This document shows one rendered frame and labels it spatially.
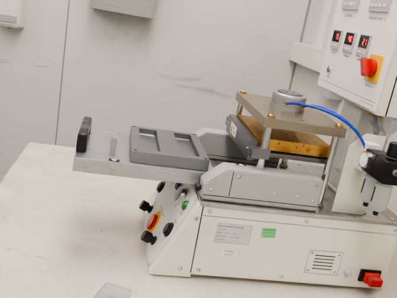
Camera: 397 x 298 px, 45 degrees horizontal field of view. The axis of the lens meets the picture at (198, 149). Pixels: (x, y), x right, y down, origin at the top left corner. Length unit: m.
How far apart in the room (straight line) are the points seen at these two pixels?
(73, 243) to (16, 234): 0.13
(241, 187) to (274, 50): 1.71
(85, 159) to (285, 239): 0.45
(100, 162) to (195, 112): 1.65
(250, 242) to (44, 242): 0.45
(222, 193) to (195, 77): 1.63
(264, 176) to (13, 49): 1.84
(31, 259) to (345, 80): 0.80
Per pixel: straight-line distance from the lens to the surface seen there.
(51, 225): 1.20
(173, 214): 1.07
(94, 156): 1.01
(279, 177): 1.00
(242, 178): 0.98
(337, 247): 1.11
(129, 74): 2.55
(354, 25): 1.20
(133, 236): 1.18
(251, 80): 2.62
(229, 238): 1.02
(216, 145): 1.24
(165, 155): 1.00
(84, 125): 1.08
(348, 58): 1.19
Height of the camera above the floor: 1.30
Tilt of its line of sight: 16 degrees down
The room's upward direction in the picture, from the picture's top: 10 degrees clockwise
